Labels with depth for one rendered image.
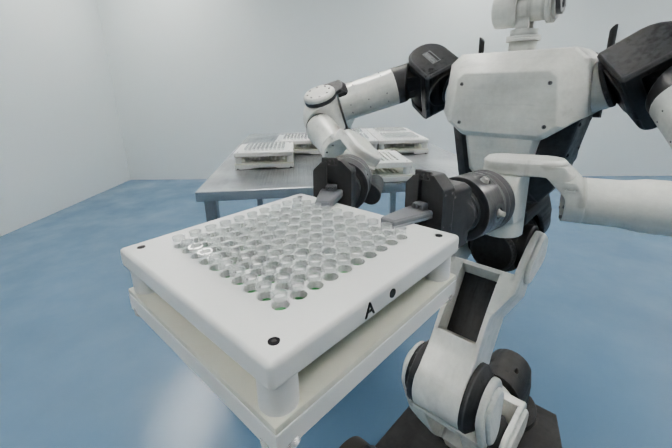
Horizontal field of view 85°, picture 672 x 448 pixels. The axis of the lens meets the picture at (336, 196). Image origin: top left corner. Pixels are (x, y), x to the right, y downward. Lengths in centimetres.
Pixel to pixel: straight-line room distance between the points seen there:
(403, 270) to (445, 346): 56
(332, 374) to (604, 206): 43
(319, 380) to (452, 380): 59
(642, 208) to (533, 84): 30
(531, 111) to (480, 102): 10
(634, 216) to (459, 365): 44
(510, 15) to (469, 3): 411
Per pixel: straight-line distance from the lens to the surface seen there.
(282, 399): 26
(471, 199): 49
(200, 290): 31
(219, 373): 31
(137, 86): 544
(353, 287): 29
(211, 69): 503
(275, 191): 126
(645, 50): 82
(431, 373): 87
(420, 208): 44
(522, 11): 87
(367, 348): 31
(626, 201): 60
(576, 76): 80
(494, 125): 81
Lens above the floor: 121
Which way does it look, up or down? 17 degrees down
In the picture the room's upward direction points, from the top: 1 degrees counter-clockwise
